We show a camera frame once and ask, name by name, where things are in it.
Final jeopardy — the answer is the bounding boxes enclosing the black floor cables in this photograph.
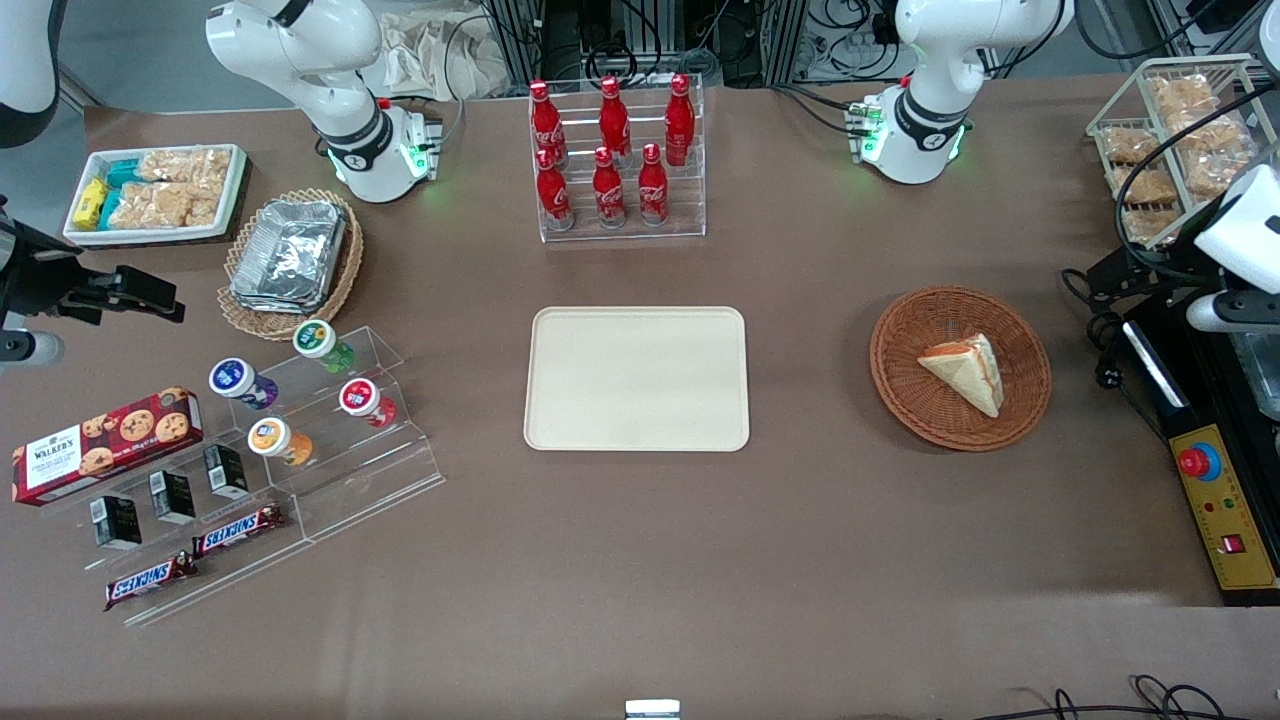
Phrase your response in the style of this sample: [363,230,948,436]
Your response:
[940,674,1253,720]

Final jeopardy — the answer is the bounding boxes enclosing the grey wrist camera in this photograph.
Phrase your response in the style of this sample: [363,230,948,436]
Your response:
[0,330,65,368]
[1186,294,1280,334]

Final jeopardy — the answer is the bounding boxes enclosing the Snickers chocolate bar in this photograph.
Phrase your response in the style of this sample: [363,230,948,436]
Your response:
[191,502,287,559]
[104,551,199,612]

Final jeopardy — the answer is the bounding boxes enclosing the yellow snack packet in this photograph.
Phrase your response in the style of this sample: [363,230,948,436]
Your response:
[72,177,110,232]

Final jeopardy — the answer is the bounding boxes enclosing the clear acrylic bottle rack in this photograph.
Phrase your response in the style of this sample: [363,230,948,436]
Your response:
[529,73,707,244]

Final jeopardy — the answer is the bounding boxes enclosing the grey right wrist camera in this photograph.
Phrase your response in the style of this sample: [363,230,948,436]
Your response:
[0,330,65,368]

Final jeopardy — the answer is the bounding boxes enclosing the bagged fried snack packet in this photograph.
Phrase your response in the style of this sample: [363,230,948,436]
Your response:
[1185,150,1257,200]
[1165,112,1252,156]
[1148,75,1217,116]
[1112,167,1180,207]
[1100,127,1163,167]
[1122,207,1187,250]

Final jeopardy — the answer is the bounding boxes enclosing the light oval wicker basket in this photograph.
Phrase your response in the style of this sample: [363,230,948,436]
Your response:
[217,187,365,342]

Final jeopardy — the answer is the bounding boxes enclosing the beige plastic tray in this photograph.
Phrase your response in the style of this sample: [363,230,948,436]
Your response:
[524,306,751,453]

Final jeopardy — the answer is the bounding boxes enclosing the red Walkers cookie box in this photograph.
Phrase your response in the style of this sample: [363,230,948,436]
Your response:
[11,386,205,507]

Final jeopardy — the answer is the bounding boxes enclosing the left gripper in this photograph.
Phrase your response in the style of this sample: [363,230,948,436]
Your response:
[1088,164,1280,303]

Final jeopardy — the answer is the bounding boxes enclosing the white wire rack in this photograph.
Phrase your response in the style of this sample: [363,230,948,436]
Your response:
[1086,54,1280,267]

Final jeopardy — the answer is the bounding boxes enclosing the red lidded cup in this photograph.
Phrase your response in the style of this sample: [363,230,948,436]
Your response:
[338,377,398,429]

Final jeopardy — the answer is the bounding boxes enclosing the purple lidded cup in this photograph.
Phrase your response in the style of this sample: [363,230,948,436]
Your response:
[208,357,280,410]

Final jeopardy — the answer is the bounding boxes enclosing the small black box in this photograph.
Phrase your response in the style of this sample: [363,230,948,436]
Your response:
[91,496,143,551]
[202,444,250,501]
[149,469,197,525]

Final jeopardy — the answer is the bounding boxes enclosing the black appliance housing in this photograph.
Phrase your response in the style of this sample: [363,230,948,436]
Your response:
[1120,288,1280,607]

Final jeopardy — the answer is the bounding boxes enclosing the clear acrylic step display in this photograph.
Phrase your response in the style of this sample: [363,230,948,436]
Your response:
[58,440,313,629]
[225,324,447,543]

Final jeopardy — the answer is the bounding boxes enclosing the steel pan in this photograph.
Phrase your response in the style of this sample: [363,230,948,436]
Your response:
[1232,332,1280,423]

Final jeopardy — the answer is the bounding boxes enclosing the red emergency stop button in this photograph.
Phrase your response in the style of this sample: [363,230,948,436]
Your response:
[1179,442,1224,484]

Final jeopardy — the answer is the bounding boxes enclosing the clear rice cracker packet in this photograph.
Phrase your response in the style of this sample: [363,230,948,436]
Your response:
[190,147,234,227]
[108,182,197,232]
[138,149,197,187]

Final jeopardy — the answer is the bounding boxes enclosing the triangular sandwich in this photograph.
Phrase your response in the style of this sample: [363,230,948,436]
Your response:
[916,333,1005,419]

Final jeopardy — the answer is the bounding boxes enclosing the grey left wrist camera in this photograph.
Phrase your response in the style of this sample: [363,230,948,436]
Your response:
[1186,294,1280,334]

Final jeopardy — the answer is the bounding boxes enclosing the yellow control box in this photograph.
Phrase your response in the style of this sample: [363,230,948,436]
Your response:
[1167,424,1280,607]

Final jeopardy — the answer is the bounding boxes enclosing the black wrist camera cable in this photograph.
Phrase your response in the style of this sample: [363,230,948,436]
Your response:
[1113,84,1280,293]

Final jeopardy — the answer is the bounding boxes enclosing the brown wicker basket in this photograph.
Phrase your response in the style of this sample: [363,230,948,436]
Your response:
[869,286,1053,453]

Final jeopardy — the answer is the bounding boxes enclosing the crumpled beige cloth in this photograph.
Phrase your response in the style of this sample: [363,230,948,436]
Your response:
[378,8,513,102]

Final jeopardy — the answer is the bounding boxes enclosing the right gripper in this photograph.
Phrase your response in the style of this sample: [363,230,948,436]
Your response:
[0,220,187,329]

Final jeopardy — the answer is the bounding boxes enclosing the aluminium foil tray stack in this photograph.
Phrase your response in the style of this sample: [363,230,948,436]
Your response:
[229,199,349,315]

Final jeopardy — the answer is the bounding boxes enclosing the orange lidded cup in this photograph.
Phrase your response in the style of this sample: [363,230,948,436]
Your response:
[247,416,315,468]

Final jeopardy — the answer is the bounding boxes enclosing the green lidded cup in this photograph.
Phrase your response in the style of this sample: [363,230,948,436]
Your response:
[292,319,357,374]

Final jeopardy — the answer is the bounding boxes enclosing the red cola bottle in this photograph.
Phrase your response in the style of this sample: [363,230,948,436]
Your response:
[664,73,697,168]
[598,76,633,163]
[535,148,575,233]
[637,143,671,228]
[528,80,564,167]
[591,146,628,230]

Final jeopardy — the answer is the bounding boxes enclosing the white connector box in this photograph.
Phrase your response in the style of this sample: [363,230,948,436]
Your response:
[402,108,447,183]

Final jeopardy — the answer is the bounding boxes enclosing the black power cable with plug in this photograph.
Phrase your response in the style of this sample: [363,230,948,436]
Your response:
[1061,267,1171,443]

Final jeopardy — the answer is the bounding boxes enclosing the white rectangular snack tray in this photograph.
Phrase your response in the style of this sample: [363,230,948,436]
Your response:
[62,144,250,247]

